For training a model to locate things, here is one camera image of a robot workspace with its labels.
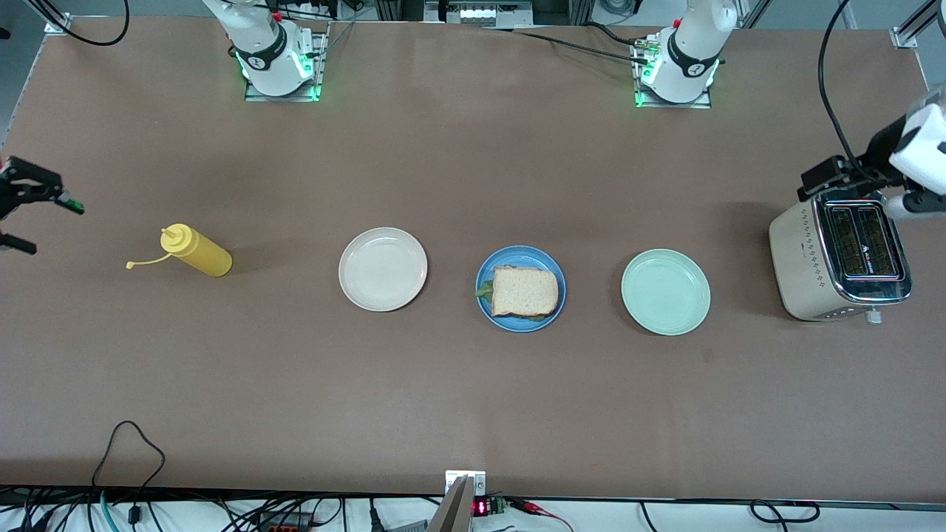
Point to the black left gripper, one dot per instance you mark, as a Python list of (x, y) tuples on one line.
[(875, 156)]

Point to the yellow mustard squeeze bottle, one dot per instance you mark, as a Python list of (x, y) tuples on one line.
[(203, 256)]

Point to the light crust bread slice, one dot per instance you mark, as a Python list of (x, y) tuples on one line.
[(525, 290)]

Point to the green lettuce leaf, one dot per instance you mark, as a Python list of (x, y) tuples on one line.
[(484, 290)]

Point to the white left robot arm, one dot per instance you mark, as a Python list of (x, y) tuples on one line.
[(924, 159)]

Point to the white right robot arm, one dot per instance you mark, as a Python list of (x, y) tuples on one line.
[(255, 18)]

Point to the light green round plate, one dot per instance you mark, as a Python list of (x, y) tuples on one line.
[(665, 292)]

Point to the blue round plate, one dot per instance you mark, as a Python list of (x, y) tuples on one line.
[(521, 255)]

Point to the beige round plate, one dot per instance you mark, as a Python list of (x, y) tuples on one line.
[(383, 270)]

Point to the beige chrome toaster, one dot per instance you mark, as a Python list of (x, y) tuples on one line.
[(802, 258)]

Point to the silver control box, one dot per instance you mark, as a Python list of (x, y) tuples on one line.
[(480, 13)]

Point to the circuit board with red display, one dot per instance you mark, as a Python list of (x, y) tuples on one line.
[(482, 507)]

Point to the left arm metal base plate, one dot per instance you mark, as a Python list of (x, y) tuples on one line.
[(702, 103)]

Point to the aluminium frame profile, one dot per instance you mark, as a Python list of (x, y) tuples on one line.
[(55, 21), (913, 29)]

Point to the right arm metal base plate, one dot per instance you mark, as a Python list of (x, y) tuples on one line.
[(255, 96)]

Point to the silver camera mount bracket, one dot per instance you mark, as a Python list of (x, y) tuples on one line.
[(477, 480)]

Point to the grey camera support bar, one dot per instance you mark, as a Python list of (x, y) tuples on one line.
[(454, 513)]

